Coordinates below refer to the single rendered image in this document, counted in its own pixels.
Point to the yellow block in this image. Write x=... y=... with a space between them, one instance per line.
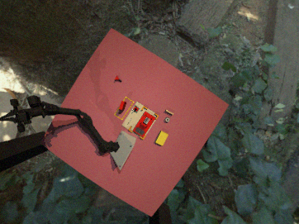
x=161 y=138

